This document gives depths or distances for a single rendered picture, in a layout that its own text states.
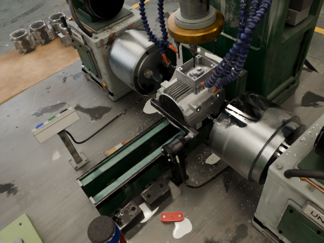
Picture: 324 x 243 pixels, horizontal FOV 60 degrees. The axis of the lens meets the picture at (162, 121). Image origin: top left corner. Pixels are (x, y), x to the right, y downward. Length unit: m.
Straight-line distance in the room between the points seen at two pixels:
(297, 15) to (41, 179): 1.18
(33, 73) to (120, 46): 2.01
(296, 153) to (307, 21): 0.57
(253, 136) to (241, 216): 0.36
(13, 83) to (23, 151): 1.74
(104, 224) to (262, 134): 0.48
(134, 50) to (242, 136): 0.57
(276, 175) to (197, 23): 0.48
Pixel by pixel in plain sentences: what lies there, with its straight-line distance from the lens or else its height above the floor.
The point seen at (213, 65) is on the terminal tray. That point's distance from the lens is 1.06.
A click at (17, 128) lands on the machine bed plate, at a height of 0.80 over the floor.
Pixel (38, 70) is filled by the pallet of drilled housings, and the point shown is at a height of 0.15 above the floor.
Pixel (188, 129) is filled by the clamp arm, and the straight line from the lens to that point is 0.99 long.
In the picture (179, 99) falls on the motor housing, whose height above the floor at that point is 1.09.
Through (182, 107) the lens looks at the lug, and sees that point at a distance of 0.99.
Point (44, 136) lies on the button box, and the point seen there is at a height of 1.06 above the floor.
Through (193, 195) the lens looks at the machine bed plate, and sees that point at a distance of 1.11.
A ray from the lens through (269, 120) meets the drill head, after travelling 0.86.
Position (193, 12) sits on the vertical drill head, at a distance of 0.89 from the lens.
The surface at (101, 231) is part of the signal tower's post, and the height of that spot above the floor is 1.22.
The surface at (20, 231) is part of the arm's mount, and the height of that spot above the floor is 0.84.
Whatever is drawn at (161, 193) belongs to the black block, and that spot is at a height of 0.86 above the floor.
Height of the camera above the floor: 1.80
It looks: 48 degrees down
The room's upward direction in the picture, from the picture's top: 10 degrees counter-clockwise
